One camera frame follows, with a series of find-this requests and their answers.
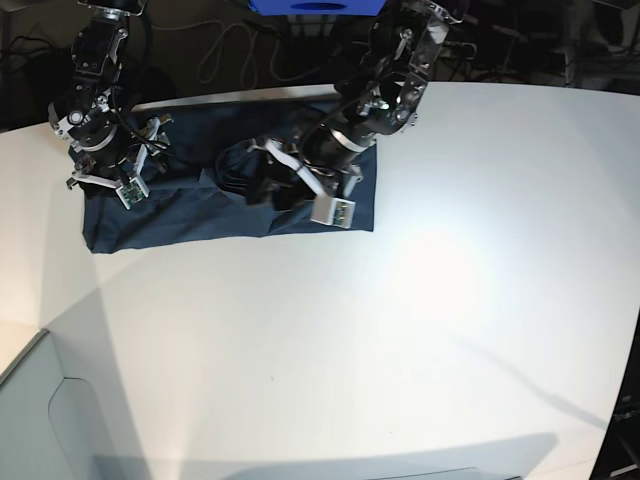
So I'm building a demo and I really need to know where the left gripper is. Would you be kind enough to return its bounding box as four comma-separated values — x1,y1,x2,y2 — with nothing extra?
245,120,378,212

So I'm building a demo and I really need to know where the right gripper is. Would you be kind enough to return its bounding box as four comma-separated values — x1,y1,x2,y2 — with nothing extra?
48,94,174,195

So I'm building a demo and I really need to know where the dark blue T-shirt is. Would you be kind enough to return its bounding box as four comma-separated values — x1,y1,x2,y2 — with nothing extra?
80,97,380,255

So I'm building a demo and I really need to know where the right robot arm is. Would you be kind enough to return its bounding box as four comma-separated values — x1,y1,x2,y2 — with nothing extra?
48,1,173,209

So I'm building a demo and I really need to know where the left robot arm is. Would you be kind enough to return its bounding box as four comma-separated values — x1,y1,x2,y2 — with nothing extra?
244,1,469,209

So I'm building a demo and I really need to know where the blue box on stand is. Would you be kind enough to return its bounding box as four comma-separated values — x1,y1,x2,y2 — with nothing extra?
248,0,386,16

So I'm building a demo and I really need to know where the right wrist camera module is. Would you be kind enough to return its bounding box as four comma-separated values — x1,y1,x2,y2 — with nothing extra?
116,176,149,210

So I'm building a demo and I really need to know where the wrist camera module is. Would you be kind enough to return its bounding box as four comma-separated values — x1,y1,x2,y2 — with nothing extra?
116,176,149,210
311,195,356,229

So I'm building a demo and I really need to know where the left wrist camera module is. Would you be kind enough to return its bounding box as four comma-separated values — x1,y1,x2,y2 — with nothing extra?
311,195,356,229

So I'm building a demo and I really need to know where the grey looped floor cable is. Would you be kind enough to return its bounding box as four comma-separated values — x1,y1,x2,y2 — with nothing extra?
197,19,346,86

